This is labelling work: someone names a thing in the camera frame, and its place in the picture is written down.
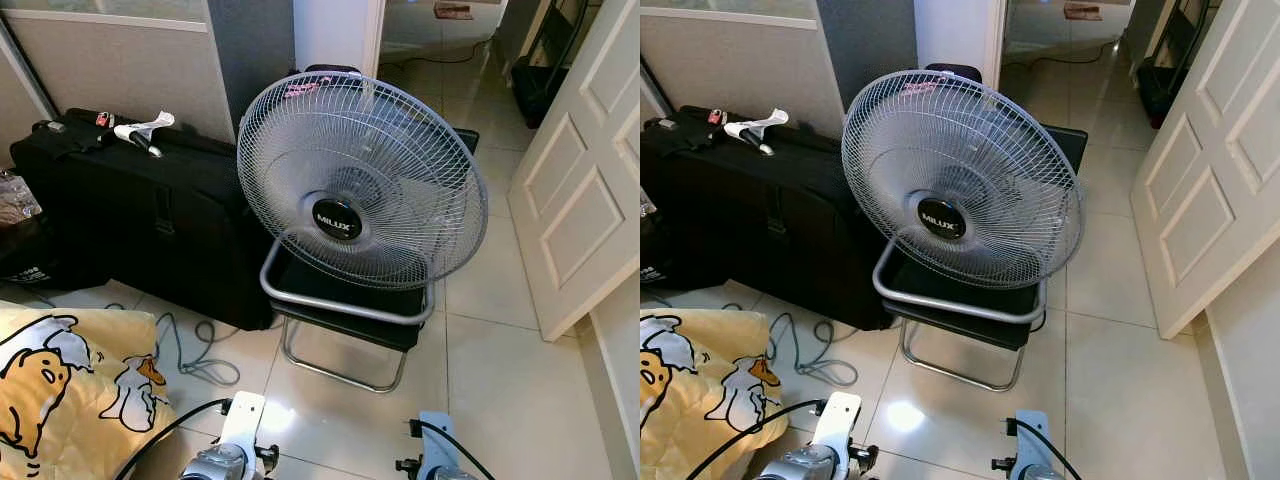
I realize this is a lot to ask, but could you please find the clear plastic bag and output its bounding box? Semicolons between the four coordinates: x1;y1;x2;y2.
0;170;43;226

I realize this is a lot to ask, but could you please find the grey floor cable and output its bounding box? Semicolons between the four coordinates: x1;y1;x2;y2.
768;312;846;387
150;312;241;387

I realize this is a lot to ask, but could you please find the grey Milux table fan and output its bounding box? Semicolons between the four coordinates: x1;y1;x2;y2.
841;68;1087;291
237;68;489;291

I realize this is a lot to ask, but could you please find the black suitcase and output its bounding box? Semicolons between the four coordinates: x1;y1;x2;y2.
640;105;896;331
10;108;276;331

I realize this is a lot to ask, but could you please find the grey partition panel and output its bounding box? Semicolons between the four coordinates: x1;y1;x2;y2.
640;0;846;136
0;0;241;146

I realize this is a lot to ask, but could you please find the black metal-frame chair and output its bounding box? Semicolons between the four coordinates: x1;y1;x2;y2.
260;125;481;394
873;122;1089;393

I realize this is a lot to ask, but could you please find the white panelled door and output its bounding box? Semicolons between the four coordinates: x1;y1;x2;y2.
1130;0;1280;341
507;0;641;343

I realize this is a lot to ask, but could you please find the black printed bag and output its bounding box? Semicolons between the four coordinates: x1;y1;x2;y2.
640;215;701;291
0;215;101;291

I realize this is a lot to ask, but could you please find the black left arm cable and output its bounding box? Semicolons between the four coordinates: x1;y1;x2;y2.
113;398;233;480
685;400;829;480

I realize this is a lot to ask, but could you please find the yellow cartoon egg blanket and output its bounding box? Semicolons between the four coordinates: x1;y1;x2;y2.
0;305;179;480
640;308;791;480

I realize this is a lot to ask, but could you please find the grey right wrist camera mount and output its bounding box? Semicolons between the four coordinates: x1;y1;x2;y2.
1015;410;1051;480
418;410;463;480

